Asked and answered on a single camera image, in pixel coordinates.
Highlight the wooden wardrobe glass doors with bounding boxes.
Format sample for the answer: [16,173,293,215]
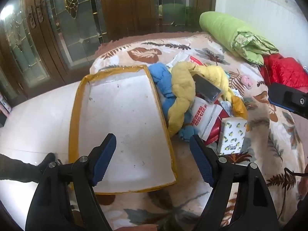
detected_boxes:
[0,0,217,101]

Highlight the small pink toy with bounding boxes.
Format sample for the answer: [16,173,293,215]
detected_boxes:
[241,74,253,89]

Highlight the blue cloth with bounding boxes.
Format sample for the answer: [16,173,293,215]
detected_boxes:
[148,63,200,147]

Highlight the green rolled quilt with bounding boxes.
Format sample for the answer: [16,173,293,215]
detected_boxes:
[199,12,280,65]

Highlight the dark red packet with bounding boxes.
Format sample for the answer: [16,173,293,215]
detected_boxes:
[204,101,232,147]

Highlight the white flat packet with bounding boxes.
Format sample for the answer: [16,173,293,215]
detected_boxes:
[166,53,190,69]

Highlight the person's leg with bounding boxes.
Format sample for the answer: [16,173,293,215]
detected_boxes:
[0,153,57,183]

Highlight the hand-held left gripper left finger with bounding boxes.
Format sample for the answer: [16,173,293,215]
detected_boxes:
[25,133,118,231]

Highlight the red and white packet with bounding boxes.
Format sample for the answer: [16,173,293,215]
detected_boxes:
[189,55,211,67]

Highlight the red jacket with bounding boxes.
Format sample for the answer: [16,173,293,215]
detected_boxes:
[259,53,308,89]

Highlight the leaf printed blanket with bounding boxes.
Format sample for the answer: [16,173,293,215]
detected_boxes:
[89,31,306,231]

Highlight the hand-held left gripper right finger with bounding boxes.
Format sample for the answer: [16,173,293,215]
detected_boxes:
[189,134,280,231]

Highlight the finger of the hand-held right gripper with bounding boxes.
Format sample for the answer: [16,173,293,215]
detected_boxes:
[268,82,308,119]

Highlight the yellow cloth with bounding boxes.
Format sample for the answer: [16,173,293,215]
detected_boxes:
[167,61,248,137]

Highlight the white pouch red writing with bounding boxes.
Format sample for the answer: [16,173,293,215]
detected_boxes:
[190,97,223,140]

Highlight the dark shiny packet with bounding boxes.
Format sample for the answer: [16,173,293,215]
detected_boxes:
[192,73,222,104]

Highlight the lemon print tissue pack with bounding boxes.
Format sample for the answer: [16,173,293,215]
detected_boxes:
[217,117,248,156]

